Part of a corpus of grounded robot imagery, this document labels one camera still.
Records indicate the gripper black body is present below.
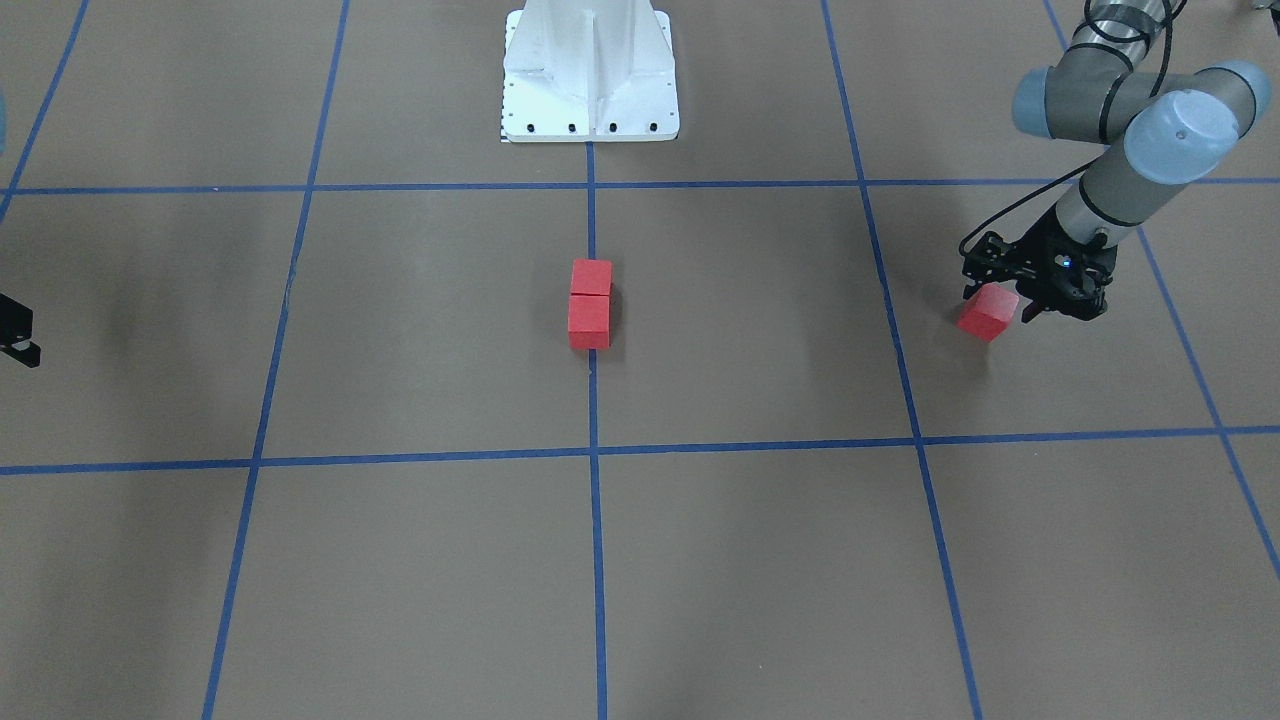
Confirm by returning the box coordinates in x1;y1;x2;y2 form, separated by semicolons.
963;215;1117;322

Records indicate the red block placed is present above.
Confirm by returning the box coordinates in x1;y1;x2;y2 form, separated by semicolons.
567;293;612;351
956;283;1021;343
570;258;614;297

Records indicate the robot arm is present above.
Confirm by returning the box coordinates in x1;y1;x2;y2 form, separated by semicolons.
957;1;1274;322

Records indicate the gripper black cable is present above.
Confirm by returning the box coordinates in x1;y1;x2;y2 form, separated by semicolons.
957;0;1181;261

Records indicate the white pedestal column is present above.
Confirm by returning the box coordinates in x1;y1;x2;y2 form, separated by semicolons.
500;1;681;143

